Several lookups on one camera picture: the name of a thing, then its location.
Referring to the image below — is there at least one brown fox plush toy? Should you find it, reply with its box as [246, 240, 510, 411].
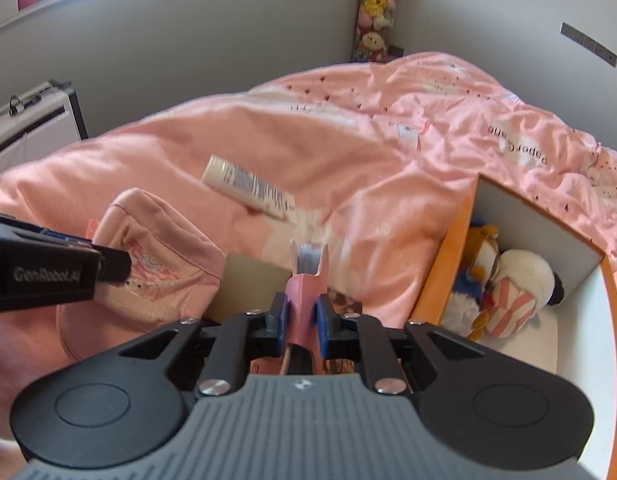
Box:
[441, 217, 502, 341]

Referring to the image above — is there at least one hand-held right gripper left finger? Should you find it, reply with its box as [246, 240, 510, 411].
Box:
[116, 292, 292, 398]

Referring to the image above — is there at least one orange storage box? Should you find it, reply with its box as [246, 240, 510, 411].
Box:
[409, 172, 617, 480]

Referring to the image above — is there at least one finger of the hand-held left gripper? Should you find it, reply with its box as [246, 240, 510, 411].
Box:
[0, 209, 95, 250]
[91, 244, 132, 284]

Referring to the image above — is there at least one brown patterned card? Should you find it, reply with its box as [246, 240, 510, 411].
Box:
[327, 287, 364, 376]

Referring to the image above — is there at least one pink pouch bag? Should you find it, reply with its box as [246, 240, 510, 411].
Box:
[56, 187, 229, 361]

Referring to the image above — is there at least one clear tube of plush toys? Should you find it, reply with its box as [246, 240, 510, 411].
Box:
[351, 0, 404, 63]

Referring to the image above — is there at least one grey wall switch panel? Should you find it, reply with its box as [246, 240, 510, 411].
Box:
[560, 22, 617, 67]

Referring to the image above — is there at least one white suitcase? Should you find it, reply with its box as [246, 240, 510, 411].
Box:
[0, 79, 89, 166]

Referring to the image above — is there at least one pink printed blanket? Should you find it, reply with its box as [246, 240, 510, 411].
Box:
[0, 52, 617, 480]

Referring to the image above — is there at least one gold cardboard box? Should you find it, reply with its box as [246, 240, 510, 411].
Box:
[203, 254, 292, 323]

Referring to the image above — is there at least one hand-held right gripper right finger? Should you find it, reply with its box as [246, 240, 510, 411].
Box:
[313, 294, 492, 396]

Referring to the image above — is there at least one pink and yellow object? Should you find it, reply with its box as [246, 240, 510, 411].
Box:
[201, 155, 296, 223]

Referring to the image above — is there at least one white striped plush toy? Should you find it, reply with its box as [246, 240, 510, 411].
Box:
[481, 249, 567, 338]

